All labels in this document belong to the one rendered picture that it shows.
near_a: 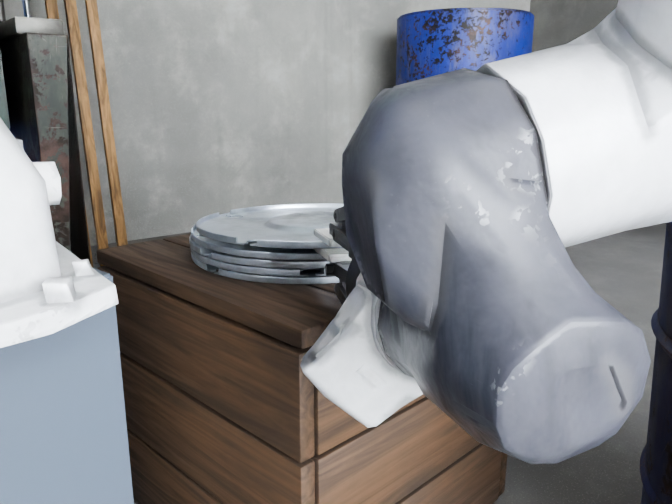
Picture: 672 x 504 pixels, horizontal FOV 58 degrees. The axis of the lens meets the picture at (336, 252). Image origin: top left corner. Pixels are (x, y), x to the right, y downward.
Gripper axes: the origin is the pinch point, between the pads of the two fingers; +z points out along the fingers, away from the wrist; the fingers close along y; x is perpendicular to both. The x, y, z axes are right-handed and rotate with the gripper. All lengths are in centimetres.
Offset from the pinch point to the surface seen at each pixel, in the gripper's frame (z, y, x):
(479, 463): 7.4, -30.9, -20.8
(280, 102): 215, 26, -31
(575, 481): 12, -39, -39
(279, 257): 3.9, -1.8, 5.1
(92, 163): 154, 3, 41
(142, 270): 14.5, -4.4, 19.4
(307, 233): 7.9, 0.0, 1.2
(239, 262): 6.4, -2.5, 9.0
